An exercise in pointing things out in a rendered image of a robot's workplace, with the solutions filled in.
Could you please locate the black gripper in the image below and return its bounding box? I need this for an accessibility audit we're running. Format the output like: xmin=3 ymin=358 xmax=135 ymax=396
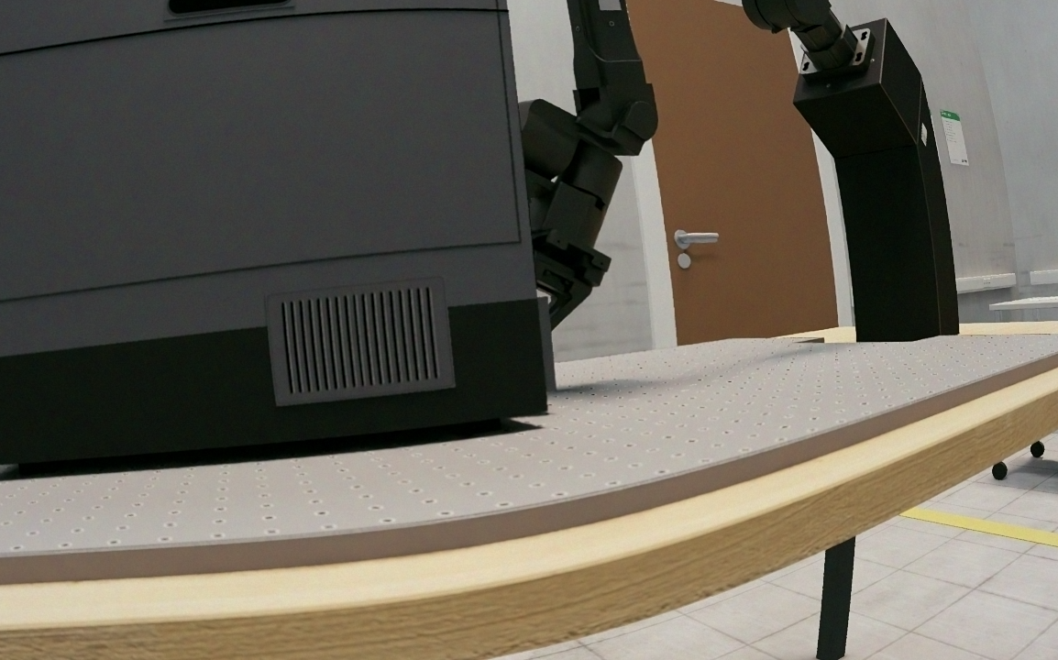
xmin=532 ymin=193 xmax=612 ymax=332

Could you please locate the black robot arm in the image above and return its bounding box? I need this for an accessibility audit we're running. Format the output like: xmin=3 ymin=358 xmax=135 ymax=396
xmin=518 ymin=0 xmax=876 ymax=239

